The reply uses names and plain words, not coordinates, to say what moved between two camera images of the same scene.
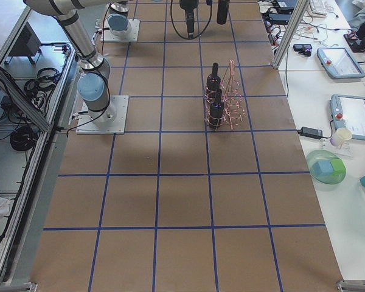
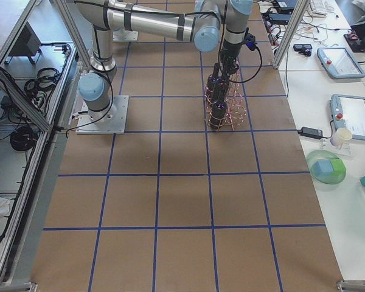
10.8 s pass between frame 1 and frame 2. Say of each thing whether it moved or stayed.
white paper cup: stayed
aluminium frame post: stayed
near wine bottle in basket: stayed
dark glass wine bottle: moved
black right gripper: moved
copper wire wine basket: stayed
